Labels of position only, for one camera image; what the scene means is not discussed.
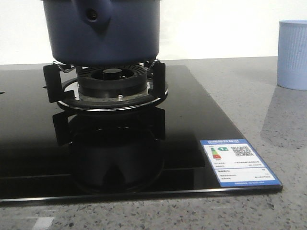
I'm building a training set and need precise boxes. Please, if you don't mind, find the dark blue cooking pot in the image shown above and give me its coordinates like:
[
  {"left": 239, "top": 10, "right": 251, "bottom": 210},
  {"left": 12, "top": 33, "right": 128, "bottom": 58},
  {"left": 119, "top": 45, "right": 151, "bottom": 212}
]
[{"left": 43, "top": 0, "right": 160, "bottom": 67}]

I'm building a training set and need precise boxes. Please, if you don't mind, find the light blue ribbed cup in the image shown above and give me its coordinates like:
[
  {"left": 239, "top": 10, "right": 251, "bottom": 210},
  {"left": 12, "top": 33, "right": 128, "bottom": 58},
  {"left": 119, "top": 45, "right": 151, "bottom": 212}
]
[{"left": 277, "top": 20, "right": 307, "bottom": 90}]

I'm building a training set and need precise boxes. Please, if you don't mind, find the black pot support grate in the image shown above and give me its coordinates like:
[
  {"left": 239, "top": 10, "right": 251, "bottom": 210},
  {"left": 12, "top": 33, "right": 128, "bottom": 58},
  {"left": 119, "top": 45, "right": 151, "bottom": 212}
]
[{"left": 43, "top": 60, "right": 168, "bottom": 113}]

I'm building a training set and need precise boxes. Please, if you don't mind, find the black gas burner head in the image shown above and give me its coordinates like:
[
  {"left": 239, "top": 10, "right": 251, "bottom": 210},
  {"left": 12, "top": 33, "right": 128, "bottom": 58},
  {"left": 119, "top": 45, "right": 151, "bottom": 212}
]
[{"left": 77, "top": 65, "right": 147, "bottom": 98}]

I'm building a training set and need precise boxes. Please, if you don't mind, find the blue energy label sticker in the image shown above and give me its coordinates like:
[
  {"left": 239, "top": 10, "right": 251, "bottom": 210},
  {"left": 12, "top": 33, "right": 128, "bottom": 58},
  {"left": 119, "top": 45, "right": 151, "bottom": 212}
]
[{"left": 200, "top": 138, "right": 281, "bottom": 187}]

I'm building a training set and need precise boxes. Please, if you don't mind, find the black glass gas stove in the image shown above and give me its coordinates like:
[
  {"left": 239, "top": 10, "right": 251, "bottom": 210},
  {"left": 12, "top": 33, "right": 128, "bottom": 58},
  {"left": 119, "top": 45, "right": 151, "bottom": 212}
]
[{"left": 0, "top": 65, "right": 283, "bottom": 206}]

